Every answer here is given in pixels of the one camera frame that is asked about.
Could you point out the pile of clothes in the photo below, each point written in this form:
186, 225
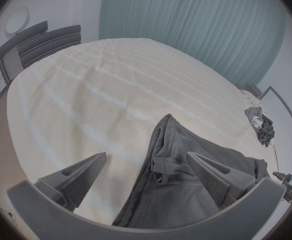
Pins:
266, 131

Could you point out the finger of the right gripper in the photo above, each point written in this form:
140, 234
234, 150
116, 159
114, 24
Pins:
278, 176

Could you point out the white printed pillow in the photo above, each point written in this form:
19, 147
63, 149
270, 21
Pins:
252, 99

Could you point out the black chest of drawers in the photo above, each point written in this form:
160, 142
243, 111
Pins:
55, 44

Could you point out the black T-shirt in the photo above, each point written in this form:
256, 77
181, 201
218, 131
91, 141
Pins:
166, 196

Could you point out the grey bedside table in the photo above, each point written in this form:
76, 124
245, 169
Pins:
251, 87

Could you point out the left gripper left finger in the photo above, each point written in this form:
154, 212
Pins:
80, 181

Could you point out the bed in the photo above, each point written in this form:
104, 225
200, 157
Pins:
110, 96

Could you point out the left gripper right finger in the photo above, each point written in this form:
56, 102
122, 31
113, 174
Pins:
221, 186

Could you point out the blue-green curtain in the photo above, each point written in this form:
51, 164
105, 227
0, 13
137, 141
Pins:
236, 34
141, 11

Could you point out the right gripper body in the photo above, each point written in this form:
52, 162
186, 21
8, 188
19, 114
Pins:
288, 181

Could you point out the black dressing table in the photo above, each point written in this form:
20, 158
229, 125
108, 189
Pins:
18, 37

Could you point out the round white mirror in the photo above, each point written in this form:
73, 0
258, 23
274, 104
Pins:
17, 21

